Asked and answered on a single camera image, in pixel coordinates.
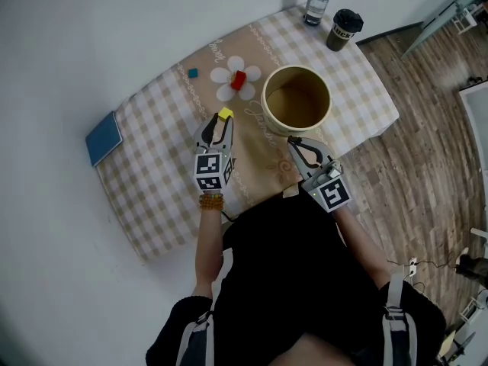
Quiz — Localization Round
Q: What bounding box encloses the orange beaded bracelet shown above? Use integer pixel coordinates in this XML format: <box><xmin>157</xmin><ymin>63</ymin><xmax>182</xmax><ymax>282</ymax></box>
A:
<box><xmin>198</xmin><ymin>191</ymin><xmax>225</xmax><ymax>212</ymax></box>

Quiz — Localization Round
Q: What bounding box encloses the clear bottle with teal lid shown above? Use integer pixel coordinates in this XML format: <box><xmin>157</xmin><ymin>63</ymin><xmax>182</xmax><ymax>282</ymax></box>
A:
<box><xmin>303</xmin><ymin>0</ymin><xmax>336</xmax><ymax>26</ymax></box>

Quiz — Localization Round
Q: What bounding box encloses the round cream cardboard bucket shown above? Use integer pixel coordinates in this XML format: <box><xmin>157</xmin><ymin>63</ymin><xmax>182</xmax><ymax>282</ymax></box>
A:
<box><xmin>261</xmin><ymin>65</ymin><xmax>332</xmax><ymax>136</ymax></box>

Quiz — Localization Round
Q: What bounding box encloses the grey right shoulder strap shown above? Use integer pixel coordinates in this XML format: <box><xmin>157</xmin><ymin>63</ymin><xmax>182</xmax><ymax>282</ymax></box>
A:
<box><xmin>382</xmin><ymin>268</ymin><xmax>419</xmax><ymax>366</ymax></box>

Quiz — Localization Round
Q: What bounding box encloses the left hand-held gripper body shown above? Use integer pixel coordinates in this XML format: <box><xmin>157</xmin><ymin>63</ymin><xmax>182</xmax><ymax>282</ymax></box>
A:
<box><xmin>193</xmin><ymin>145</ymin><xmax>238</xmax><ymax>196</ymax></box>

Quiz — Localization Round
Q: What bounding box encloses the person's black clothing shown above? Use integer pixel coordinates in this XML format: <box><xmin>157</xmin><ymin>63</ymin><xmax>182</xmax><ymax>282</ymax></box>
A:
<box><xmin>146</xmin><ymin>192</ymin><xmax>447</xmax><ymax>366</ymax></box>

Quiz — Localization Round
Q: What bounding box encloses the person's left forearm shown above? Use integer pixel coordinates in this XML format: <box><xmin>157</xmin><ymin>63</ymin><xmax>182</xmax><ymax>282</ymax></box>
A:
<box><xmin>191</xmin><ymin>207</ymin><xmax>226</xmax><ymax>299</ymax></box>

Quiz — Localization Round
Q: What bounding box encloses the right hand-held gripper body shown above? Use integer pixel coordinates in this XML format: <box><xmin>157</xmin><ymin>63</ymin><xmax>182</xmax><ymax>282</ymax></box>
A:
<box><xmin>300</xmin><ymin>158</ymin><xmax>352</xmax><ymax>214</ymax></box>

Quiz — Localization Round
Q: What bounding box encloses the grey shoulder strap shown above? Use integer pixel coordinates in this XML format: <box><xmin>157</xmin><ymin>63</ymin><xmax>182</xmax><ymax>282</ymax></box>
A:
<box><xmin>175</xmin><ymin>310</ymin><xmax>215</xmax><ymax>366</ymax></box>
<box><xmin>382</xmin><ymin>268</ymin><xmax>419</xmax><ymax>366</ymax></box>

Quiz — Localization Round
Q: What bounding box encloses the beige checked tablecloth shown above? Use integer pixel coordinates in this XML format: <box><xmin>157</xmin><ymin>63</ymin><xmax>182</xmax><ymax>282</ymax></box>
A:
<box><xmin>95</xmin><ymin>5</ymin><xmax>400</xmax><ymax>265</ymax></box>

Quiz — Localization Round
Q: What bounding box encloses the black tumbler cup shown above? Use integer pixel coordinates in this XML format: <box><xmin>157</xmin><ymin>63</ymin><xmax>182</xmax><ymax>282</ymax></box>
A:
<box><xmin>326</xmin><ymin>8</ymin><xmax>364</xmax><ymax>52</ymax></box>

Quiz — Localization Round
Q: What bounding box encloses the blue notebook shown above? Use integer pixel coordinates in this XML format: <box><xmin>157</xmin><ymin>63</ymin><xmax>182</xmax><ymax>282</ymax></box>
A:
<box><xmin>85</xmin><ymin>111</ymin><xmax>124</xmax><ymax>168</ymax></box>

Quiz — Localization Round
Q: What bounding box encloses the grey glass partition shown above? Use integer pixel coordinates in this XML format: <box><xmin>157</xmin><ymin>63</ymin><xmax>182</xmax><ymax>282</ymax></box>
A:
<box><xmin>400</xmin><ymin>0</ymin><xmax>488</xmax><ymax>59</ymax></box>

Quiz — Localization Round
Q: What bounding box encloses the person's right forearm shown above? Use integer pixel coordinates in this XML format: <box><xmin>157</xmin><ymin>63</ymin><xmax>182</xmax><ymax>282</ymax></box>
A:
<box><xmin>335</xmin><ymin>204</ymin><xmax>394</xmax><ymax>293</ymax></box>

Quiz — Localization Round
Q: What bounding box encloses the grey left shoulder strap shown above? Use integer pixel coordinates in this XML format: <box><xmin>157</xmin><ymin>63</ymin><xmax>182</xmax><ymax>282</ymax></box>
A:
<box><xmin>175</xmin><ymin>310</ymin><xmax>215</xmax><ymax>366</ymax></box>

